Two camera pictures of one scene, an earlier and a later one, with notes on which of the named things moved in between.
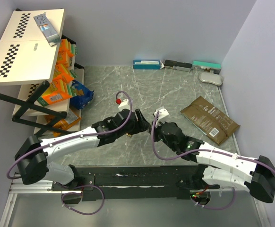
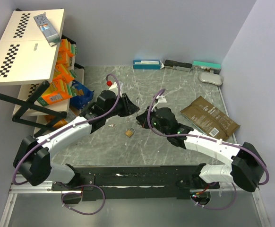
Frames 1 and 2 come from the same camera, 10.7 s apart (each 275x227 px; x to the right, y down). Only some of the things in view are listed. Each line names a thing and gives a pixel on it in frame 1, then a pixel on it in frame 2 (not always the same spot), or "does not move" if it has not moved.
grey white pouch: (210, 77) does not move
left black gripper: (141, 126) → (129, 107)
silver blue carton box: (52, 36) does not move
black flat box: (177, 65) does not move
